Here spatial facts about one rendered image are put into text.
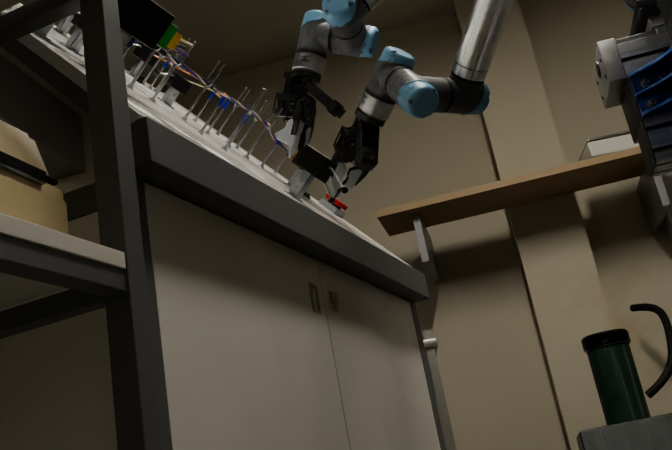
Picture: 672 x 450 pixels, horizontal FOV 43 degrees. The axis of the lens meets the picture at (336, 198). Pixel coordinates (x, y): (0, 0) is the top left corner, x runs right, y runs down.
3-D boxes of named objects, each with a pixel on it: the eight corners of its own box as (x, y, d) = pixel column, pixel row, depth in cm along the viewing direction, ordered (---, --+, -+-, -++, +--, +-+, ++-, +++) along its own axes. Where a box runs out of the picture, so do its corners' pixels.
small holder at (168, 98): (138, 85, 193) (156, 59, 193) (168, 104, 199) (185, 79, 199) (146, 92, 190) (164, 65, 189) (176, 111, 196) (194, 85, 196)
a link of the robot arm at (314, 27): (333, 9, 202) (299, 6, 204) (324, 53, 200) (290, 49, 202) (341, 22, 209) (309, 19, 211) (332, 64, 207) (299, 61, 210)
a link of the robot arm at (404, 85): (459, 88, 177) (433, 68, 185) (414, 84, 171) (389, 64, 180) (448, 123, 180) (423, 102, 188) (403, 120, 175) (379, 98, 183)
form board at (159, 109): (131, 125, 110) (139, 113, 110) (-209, -129, 157) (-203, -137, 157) (416, 279, 214) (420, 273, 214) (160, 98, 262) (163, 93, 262)
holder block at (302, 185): (322, 218, 158) (352, 174, 158) (276, 185, 164) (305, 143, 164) (332, 223, 162) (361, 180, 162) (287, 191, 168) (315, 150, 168)
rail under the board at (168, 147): (430, 298, 211) (424, 273, 213) (151, 160, 107) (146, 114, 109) (409, 304, 213) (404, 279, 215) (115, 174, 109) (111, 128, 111)
